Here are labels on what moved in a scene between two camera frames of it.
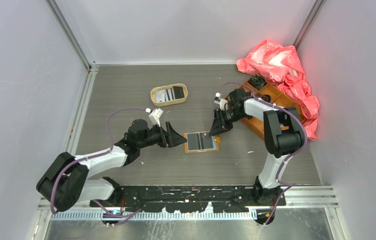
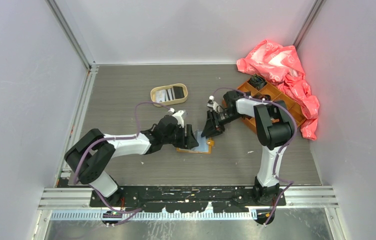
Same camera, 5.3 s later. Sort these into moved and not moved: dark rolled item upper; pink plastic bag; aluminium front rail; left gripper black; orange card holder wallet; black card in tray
Moved: orange card holder wallet; left gripper black
Not moved: aluminium front rail; black card in tray; dark rolled item upper; pink plastic bag
